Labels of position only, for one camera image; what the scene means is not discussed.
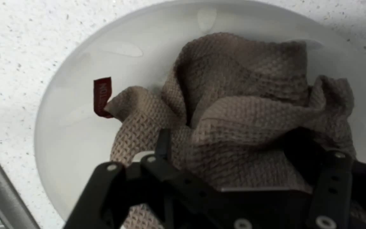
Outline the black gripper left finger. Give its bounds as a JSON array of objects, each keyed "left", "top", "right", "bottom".
[{"left": 62, "top": 128, "right": 231, "bottom": 229}]

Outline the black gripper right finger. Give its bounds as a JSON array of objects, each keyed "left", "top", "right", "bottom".
[{"left": 230, "top": 129, "right": 366, "bottom": 229}]

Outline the brown towel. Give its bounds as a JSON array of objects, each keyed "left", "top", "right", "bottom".
[{"left": 91, "top": 31, "right": 366, "bottom": 229}]

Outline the clear plastic bowl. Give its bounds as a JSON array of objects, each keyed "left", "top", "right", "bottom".
[{"left": 33, "top": 0, "right": 366, "bottom": 223}]

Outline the stainless steel double sink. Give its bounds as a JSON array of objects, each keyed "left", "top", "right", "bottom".
[{"left": 0, "top": 131, "right": 41, "bottom": 229}]

